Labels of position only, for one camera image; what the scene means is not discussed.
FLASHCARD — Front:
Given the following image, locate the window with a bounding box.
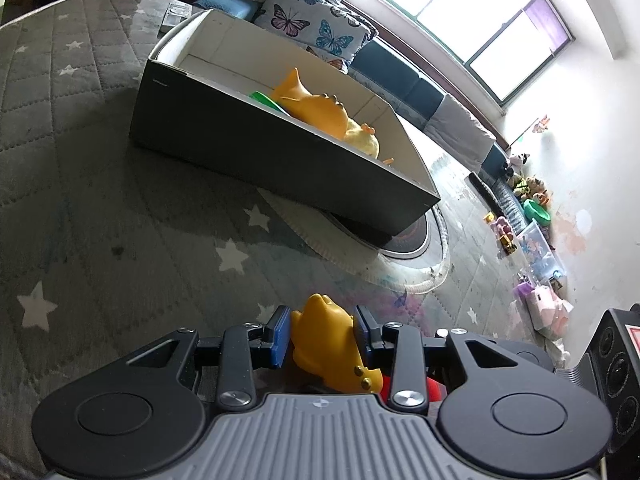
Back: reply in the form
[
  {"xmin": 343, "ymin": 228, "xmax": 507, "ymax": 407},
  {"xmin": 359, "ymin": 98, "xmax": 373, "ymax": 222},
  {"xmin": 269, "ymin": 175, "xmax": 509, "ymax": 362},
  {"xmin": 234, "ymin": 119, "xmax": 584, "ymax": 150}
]
[{"xmin": 357, "ymin": 0, "xmax": 573, "ymax": 108}]

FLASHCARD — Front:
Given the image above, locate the clear plastic storage box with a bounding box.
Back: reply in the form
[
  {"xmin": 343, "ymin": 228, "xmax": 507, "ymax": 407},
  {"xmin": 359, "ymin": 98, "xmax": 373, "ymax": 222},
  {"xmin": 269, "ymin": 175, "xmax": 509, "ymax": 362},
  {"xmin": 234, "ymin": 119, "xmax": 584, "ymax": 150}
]
[{"xmin": 515, "ymin": 218, "xmax": 568, "ymax": 286}]

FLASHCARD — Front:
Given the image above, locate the round white rug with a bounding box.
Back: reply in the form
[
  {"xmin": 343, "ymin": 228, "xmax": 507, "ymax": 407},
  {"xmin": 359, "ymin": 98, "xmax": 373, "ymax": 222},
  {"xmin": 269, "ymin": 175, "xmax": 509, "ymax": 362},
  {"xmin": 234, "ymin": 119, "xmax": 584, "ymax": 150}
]
[{"xmin": 257, "ymin": 187, "xmax": 452, "ymax": 295}]

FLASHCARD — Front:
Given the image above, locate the dark cardboard box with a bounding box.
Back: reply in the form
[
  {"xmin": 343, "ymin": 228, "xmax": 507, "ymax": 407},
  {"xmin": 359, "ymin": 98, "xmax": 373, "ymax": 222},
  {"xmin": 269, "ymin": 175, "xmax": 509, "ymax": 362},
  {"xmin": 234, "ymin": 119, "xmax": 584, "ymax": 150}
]
[{"xmin": 129, "ymin": 8, "xmax": 442, "ymax": 249}]

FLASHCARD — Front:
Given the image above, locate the large orange toy dinosaur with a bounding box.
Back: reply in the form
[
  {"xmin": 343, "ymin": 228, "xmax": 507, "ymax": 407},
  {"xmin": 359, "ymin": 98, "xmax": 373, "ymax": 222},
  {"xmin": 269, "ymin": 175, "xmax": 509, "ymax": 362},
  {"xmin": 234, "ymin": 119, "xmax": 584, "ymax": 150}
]
[{"xmin": 270, "ymin": 67, "xmax": 349, "ymax": 140}]

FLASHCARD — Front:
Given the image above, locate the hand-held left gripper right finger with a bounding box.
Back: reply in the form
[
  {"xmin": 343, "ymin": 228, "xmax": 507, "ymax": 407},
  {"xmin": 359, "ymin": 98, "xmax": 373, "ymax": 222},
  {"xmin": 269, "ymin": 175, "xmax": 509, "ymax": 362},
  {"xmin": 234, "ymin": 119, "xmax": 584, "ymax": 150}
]
[{"xmin": 355, "ymin": 304, "xmax": 554, "ymax": 414}]

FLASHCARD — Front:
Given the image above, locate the blue cushion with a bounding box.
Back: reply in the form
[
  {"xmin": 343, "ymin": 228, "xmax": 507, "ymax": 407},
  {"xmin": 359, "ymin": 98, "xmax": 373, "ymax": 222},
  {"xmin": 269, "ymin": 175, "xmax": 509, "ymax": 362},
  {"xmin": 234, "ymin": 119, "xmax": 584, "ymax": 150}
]
[{"xmin": 192, "ymin": 0, "xmax": 261, "ymax": 23}]

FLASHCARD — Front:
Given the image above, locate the purple curtain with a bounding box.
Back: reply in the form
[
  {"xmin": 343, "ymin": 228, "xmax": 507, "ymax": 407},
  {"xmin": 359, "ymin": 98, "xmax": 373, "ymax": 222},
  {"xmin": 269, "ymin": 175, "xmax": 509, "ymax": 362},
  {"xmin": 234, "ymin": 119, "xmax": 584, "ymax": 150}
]
[{"xmin": 523, "ymin": 0, "xmax": 572, "ymax": 53}]

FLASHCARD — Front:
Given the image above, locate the pile of stuffed animals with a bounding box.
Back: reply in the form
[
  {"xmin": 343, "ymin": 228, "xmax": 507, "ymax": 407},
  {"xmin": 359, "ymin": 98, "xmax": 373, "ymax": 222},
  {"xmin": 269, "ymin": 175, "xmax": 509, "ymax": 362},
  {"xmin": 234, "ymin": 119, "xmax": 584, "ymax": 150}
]
[{"xmin": 504, "ymin": 152, "xmax": 553, "ymax": 207}]

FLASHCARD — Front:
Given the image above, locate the small grey box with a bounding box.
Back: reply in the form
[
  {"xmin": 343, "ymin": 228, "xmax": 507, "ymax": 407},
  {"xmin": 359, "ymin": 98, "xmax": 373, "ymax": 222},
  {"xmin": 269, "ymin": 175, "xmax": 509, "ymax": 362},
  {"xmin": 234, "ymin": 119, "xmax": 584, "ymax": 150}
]
[{"xmin": 161, "ymin": 3, "xmax": 193, "ymax": 31}]

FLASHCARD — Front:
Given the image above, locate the red object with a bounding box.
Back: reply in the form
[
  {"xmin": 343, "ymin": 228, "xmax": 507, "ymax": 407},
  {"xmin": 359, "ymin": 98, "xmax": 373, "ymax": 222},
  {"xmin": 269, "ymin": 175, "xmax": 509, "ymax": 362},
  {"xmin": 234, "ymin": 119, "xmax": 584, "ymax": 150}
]
[{"xmin": 376, "ymin": 372, "xmax": 447, "ymax": 407}]

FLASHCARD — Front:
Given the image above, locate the green plastic potty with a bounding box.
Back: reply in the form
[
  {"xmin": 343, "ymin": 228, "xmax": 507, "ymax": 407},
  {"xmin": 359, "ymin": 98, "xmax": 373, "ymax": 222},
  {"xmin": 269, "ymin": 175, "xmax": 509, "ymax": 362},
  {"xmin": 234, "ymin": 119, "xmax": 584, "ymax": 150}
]
[{"xmin": 521, "ymin": 198, "xmax": 554, "ymax": 227}]

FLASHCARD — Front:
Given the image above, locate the green plastic toy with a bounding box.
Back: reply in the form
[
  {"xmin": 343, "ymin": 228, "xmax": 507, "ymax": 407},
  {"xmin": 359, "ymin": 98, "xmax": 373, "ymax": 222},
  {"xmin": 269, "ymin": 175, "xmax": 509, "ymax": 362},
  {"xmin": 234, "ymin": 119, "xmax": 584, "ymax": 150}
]
[{"xmin": 249, "ymin": 91, "xmax": 291, "ymax": 116}]

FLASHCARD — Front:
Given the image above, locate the butterfly print pillow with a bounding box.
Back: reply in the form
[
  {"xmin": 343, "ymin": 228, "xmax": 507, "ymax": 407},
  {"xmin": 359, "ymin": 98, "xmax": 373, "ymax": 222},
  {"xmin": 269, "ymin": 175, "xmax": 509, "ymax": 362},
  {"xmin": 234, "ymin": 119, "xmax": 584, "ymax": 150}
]
[{"xmin": 253, "ymin": 0, "xmax": 379, "ymax": 72}]

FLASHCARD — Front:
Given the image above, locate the dark blue sofa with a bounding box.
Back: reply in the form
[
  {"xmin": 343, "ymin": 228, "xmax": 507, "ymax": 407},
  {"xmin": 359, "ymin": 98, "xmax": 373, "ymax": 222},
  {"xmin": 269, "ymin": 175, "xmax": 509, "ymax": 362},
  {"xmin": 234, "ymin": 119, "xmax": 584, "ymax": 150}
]
[{"xmin": 347, "ymin": 40, "xmax": 528, "ymax": 233}]

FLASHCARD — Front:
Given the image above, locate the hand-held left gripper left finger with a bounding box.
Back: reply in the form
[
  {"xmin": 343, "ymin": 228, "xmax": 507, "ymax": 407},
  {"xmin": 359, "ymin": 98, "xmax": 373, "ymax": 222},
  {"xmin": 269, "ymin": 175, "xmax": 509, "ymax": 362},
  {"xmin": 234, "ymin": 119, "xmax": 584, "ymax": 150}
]
[{"xmin": 125, "ymin": 305, "xmax": 292, "ymax": 412}]

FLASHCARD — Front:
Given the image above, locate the yellow plush duck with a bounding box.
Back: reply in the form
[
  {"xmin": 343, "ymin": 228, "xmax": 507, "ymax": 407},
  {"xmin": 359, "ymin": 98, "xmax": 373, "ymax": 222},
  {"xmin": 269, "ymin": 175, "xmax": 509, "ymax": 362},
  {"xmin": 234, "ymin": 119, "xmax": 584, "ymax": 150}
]
[{"xmin": 343, "ymin": 119, "xmax": 381, "ymax": 159}]

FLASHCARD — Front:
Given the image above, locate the small orange toy dinosaur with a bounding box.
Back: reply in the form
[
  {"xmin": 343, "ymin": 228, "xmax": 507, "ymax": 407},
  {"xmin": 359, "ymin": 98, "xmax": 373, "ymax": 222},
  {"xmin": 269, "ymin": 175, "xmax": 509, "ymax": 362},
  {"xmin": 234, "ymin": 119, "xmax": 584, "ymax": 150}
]
[{"xmin": 290, "ymin": 293, "xmax": 384, "ymax": 395}]

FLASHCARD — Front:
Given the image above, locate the yellow toy truck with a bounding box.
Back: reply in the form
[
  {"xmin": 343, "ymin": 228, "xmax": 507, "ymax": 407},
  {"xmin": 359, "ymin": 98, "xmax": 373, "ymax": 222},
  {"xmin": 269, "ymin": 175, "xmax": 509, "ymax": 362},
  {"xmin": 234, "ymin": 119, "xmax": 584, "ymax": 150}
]
[{"xmin": 497, "ymin": 232, "xmax": 520, "ymax": 259}]

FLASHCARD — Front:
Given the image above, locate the round dark disc white rim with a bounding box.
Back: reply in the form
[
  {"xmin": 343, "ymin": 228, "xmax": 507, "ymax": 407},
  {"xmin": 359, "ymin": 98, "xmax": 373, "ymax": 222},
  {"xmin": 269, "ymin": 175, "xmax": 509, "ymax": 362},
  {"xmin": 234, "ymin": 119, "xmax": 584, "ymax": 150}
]
[{"xmin": 320, "ymin": 210, "xmax": 431, "ymax": 261}]

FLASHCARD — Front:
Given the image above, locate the grey star quilted mat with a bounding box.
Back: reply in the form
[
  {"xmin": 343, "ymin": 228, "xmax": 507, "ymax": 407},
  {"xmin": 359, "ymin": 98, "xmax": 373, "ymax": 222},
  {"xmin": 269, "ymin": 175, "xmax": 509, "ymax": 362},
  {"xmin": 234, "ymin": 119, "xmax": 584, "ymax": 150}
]
[{"xmin": 0, "ymin": 0, "xmax": 551, "ymax": 480}]

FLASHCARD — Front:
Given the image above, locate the grey blanket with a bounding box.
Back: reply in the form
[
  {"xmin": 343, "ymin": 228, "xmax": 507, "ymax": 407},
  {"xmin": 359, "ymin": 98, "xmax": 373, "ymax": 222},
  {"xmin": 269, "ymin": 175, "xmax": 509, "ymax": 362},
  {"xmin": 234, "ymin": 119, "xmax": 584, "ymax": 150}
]
[{"xmin": 423, "ymin": 94, "xmax": 498, "ymax": 173}]

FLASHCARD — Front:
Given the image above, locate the pink toy set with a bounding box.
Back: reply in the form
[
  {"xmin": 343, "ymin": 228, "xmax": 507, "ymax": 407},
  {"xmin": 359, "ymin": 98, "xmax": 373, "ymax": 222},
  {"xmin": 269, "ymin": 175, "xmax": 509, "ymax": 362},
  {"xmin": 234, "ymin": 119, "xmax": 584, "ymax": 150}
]
[{"xmin": 515, "ymin": 280, "xmax": 575, "ymax": 335}]

